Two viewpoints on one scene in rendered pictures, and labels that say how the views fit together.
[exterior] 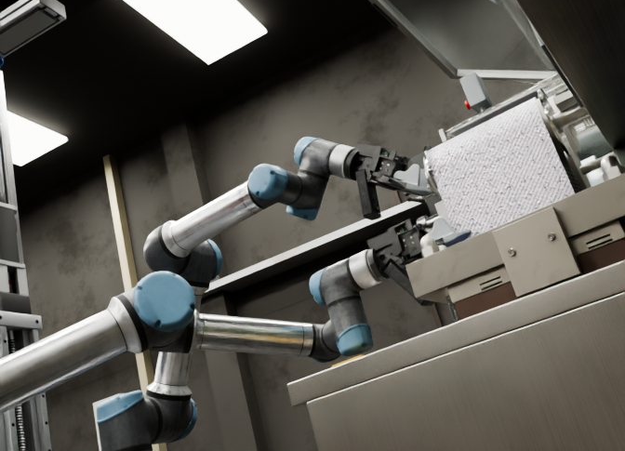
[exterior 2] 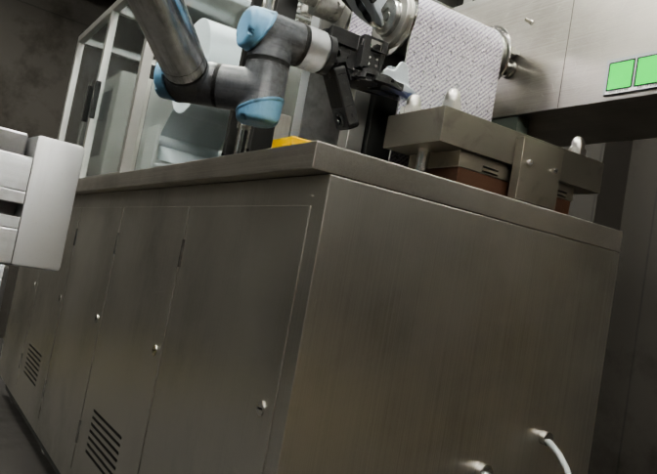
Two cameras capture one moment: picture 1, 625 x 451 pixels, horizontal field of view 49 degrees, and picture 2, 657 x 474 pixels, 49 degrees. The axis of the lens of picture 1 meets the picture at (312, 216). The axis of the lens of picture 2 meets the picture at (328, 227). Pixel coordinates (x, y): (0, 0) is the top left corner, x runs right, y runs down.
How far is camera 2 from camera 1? 1.14 m
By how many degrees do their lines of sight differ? 59
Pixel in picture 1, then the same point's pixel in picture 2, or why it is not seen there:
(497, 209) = (440, 95)
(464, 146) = (446, 20)
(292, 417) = not seen: outside the picture
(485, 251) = (503, 145)
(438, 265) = (469, 127)
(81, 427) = not seen: outside the picture
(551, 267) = (544, 193)
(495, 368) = (499, 247)
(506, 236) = (531, 148)
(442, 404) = (451, 252)
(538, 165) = (481, 86)
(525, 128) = (489, 50)
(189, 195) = not seen: outside the picture
